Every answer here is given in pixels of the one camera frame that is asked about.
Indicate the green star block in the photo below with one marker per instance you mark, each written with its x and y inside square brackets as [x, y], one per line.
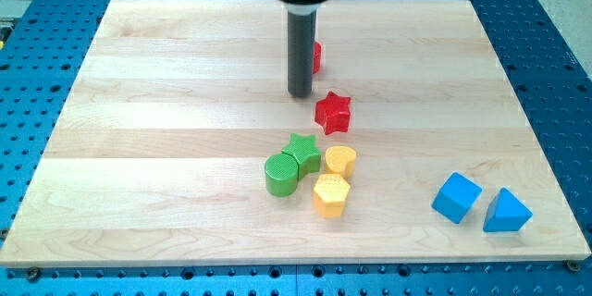
[303, 149]

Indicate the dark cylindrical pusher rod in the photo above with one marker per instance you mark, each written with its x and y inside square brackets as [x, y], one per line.
[301, 51]

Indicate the light wooden board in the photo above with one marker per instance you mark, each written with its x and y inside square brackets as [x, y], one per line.
[158, 156]

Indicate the red star block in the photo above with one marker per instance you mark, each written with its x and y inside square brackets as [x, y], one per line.
[333, 113]

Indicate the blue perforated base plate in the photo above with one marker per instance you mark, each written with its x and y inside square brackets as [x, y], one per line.
[45, 50]

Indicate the red block behind rod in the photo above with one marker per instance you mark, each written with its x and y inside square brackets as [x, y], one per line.
[317, 57]

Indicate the green cylinder block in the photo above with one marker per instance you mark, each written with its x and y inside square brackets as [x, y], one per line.
[281, 175]

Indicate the yellow heart block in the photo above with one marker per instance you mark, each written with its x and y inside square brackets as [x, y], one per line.
[340, 160]

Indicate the blue cube block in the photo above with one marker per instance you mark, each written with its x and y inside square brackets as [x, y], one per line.
[456, 197]

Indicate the yellow hexagon block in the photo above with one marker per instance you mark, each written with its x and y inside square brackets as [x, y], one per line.
[330, 194]

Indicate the blue triangle block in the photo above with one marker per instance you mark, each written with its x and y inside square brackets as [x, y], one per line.
[506, 213]

